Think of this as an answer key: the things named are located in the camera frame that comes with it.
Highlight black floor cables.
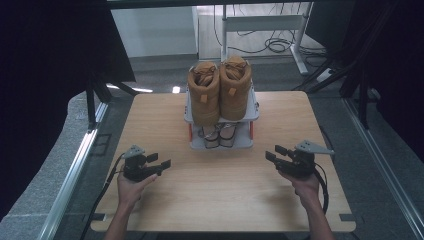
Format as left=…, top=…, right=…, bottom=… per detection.
left=213, top=4, right=329, bottom=59

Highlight black tripod stand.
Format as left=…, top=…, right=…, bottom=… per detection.
left=84, top=74, right=139, bottom=131
left=291, top=3, right=401, bottom=129

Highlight aluminium rail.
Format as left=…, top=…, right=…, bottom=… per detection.
left=343, top=98, right=424, bottom=239
left=36, top=101, right=109, bottom=240

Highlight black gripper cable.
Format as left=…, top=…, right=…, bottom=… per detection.
left=313, top=163, right=330, bottom=214
left=79, top=154, right=126, bottom=240

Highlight dark curtain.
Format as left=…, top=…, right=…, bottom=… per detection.
left=349, top=0, right=424, bottom=158
left=0, top=0, right=136, bottom=218

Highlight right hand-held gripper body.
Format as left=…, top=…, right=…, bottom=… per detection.
left=278, top=139, right=335, bottom=178

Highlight black sandal with silver strap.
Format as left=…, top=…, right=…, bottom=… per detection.
left=219, top=120, right=240, bottom=148
left=199, top=124, right=222, bottom=149

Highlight grey shoe rack orange legs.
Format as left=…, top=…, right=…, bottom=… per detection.
left=183, top=66, right=260, bottom=150

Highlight person's left hand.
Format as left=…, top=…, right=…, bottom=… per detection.
left=116, top=171, right=158, bottom=209

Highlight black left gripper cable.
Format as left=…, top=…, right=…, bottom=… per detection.
left=79, top=154, right=126, bottom=240

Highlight tan suede boot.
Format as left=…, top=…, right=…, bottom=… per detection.
left=187, top=60, right=221, bottom=127
left=219, top=54, right=253, bottom=122

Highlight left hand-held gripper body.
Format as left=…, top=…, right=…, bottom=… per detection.
left=122, top=144, right=159, bottom=183

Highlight white desk frame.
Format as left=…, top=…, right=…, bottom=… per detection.
left=219, top=2, right=314, bottom=76

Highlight white power strip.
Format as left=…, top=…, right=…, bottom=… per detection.
left=314, top=68, right=333, bottom=83

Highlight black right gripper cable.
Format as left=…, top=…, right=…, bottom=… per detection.
left=313, top=163, right=330, bottom=214

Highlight person's right hand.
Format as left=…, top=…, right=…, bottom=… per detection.
left=287, top=171, right=321, bottom=208

